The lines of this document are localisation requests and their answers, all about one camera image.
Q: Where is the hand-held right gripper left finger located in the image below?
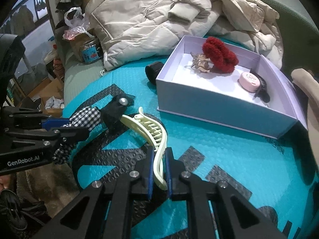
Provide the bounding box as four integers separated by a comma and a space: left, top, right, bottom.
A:
32, 148, 154, 239

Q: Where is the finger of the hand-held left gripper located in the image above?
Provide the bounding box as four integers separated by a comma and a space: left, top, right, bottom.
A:
5, 126, 89, 153
0, 106, 71, 131

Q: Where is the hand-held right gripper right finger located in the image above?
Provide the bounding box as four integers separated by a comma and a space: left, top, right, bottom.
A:
165, 147, 287, 239

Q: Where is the black white checkered scrunchie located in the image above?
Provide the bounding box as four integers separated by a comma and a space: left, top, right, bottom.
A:
52, 95, 136, 165

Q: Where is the cream hair claw clip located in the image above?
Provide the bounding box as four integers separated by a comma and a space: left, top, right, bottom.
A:
120, 107, 168, 191

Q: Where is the lavender cardboard box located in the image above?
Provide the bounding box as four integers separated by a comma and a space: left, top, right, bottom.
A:
156, 35, 308, 139

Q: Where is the amber hair claw clip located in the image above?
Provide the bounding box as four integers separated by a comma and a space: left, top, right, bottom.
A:
184, 52, 213, 73

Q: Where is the black hair claw clip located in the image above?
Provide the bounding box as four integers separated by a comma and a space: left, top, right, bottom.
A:
249, 68, 271, 103

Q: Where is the red scrunchie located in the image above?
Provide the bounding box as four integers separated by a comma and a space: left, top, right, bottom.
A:
202, 36, 239, 74

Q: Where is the cardboard box with crumpled paper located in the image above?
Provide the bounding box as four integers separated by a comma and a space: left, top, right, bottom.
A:
27, 78, 66, 117

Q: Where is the black shoe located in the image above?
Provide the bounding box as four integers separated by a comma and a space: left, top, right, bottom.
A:
0, 189, 48, 230

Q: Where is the blue label tin can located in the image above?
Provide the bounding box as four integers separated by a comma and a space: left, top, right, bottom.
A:
82, 38, 102, 64

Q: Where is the pink plastic bag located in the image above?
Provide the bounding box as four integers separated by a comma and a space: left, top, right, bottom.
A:
62, 27, 88, 41

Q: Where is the black cylinder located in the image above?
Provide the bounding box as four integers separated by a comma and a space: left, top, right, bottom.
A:
145, 61, 165, 84

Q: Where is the white plastic bag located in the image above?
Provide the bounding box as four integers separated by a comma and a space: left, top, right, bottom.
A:
64, 7, 86, 28

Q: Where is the window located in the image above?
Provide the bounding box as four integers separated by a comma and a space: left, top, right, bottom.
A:
0, 0, 56, 87

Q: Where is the pink round case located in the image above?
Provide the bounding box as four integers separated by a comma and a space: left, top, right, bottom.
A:
238, 71, 261, 92

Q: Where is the beige puffer jacket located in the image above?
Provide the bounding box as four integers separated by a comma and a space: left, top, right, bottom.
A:
85, 0, 285, 71

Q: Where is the beige cloth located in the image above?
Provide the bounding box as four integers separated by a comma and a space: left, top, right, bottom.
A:
291, 68, 319, 180

